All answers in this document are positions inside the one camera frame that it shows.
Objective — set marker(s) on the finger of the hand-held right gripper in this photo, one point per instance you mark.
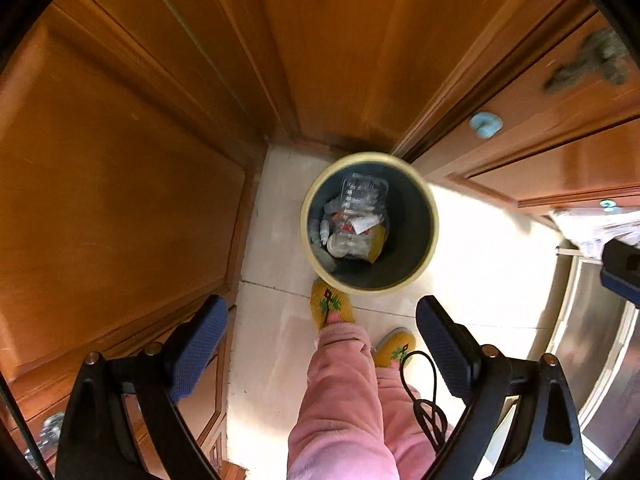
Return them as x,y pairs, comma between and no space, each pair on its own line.
622,265

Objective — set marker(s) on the pink fleece pants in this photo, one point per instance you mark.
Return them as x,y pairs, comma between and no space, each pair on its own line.
345,410

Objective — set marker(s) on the brown wooden kitchen cabinet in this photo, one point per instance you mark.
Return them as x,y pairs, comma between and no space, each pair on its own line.
150,135

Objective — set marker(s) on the clear plastic bag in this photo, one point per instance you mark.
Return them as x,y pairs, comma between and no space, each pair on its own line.
590,227

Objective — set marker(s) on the yellow knitted slipper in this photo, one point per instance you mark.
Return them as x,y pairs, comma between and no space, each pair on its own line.
395,347
332,305

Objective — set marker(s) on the clear plastic food container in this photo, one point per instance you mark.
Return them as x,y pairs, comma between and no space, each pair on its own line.
360,192

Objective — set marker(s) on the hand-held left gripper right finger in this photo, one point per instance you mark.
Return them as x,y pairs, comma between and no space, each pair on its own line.
442,345

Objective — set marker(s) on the light blue cabinet knob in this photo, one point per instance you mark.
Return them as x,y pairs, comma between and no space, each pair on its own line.
485,124
607,205

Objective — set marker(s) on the round yellow-rimmed trash bin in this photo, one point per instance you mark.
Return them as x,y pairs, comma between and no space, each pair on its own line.
410,240

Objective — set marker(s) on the yellow packet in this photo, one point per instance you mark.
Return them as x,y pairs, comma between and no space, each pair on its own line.
378,245

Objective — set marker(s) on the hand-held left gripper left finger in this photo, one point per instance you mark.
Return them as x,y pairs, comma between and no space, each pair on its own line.
200,345

